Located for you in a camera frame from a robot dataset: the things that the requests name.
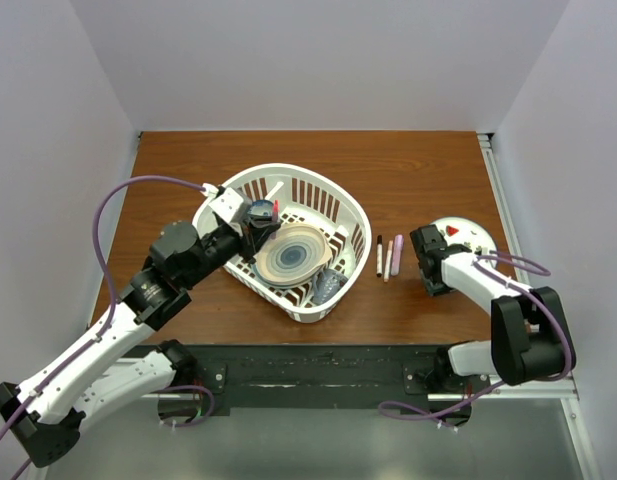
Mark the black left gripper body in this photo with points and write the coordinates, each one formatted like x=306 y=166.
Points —
x=220 y=246

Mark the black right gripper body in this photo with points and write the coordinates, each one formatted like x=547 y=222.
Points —
x=432 y=286

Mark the pink highlighter pen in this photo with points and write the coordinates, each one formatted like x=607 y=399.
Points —
x=397 y=250

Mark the white red pen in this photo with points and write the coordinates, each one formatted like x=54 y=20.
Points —
x=388 y=261

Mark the white black marker pen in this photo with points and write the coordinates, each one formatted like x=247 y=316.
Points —
x=379 y=256

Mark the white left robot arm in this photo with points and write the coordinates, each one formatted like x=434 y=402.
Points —
x=48 y=412

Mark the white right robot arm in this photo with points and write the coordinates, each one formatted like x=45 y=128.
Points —
x=529 y=335

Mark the blue patterned small bowl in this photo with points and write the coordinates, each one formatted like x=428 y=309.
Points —
x=261 y=210

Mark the watermelon pattern plate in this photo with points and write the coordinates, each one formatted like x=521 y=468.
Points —
x=463 y=231

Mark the beige blue ringed plate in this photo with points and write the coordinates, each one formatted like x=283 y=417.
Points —
x=297 y=252

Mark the white plastic dish basket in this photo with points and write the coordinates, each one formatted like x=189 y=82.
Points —
x=306 y=197

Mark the blue glass cup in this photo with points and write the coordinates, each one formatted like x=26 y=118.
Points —
x=326 y=284

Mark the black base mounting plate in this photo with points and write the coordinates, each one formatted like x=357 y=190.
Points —
x=322 y=376

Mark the aluminium frame rail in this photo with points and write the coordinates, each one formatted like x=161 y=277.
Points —
x=564 y=388

